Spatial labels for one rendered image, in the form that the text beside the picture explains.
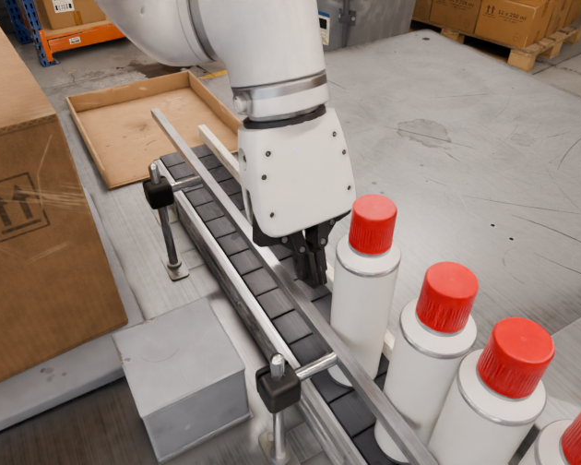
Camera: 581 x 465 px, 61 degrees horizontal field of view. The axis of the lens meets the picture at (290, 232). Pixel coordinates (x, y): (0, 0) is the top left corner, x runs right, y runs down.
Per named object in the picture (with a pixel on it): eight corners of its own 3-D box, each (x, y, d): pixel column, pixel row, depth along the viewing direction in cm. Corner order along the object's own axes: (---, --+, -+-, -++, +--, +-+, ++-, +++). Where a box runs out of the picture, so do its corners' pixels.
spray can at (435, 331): (444, 447, 43) (515, 290, 30) (398, 477, 41) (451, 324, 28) (406, 399, 47) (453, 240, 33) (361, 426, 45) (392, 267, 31)
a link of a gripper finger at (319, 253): (312, 226, 47) (322, 287, 49) (339, 216, 48) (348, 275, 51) (296, 218, 49) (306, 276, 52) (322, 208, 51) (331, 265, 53)
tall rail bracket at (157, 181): (218, 257, 68) (204, 157, 57) (168, 276, 66) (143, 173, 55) (208, 244, 70) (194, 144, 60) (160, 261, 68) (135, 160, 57)
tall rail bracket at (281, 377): (338, 440, 49) (352, 339, 38) (274, 478, 46) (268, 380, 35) (321, 413, 51) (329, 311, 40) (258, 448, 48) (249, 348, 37)
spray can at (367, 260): (388, 375, 49) (426, 214, 35) (345, 399, 47) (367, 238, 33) (358, 338, 52) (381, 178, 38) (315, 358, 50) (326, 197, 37)
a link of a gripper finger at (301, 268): (280, 238, 45) (293, 299, 48) (310, 227, 47) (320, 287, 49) (266, 229, 48) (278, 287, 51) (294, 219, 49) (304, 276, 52)
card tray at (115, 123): (251, 149, 90) (249, 129, 87) (108, 190, 80) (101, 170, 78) (191, 87, 110) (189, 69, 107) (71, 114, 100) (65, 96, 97)
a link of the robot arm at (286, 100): (249, 91, 37) (256, 130, 39) (344, 68, 41) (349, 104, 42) (212, 88, 44) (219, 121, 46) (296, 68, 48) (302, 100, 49)
